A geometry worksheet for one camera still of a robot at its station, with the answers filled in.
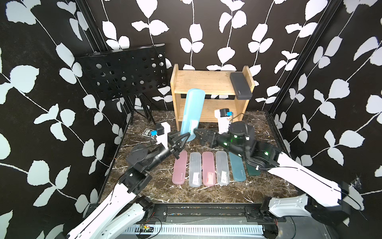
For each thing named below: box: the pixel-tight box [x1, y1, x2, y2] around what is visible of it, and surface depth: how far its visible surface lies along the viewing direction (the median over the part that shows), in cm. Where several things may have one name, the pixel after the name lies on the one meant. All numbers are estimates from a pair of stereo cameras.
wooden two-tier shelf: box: [170, 63, 256, 132], surface depth 79 cm
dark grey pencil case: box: [229, 71, 253, 101], surface depth 74 cm
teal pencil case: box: [228, 151, 247, 183], surface depth 88 cm
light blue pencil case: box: [180, 88, 206, 142], surface depth 56 cm
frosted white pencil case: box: [189, 152, 202, 188], surface depth 90 cm
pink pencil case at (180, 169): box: [172, 149, 189, 186], surface depth 90 cm
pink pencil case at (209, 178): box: [201, 151, 216, 187], surface depth 90 cm
